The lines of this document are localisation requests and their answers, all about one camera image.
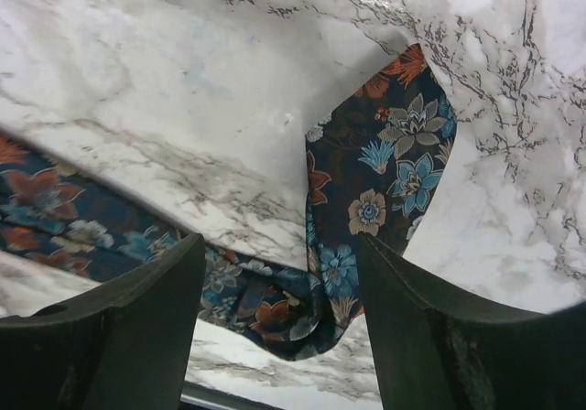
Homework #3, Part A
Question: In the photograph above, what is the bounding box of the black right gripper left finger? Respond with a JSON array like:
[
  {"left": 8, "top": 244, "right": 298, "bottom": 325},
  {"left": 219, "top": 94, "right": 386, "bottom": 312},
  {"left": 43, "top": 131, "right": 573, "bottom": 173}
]
[{"left": 1, "top": 234, "right": 205, "bottom": 409}]

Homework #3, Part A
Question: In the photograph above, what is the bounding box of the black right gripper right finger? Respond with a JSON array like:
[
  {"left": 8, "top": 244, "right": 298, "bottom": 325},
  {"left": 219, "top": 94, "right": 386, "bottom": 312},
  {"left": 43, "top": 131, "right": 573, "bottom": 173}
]
[{"left": 358, "top": 233, "right": 585, "bottom": 410}]

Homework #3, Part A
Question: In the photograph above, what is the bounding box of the navy floral tie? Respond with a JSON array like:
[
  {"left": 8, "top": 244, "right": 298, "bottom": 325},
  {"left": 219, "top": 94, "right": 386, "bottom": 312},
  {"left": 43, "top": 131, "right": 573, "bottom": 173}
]
[{"left": 1, "top": 45, "right": 457, "bottom": 361}]

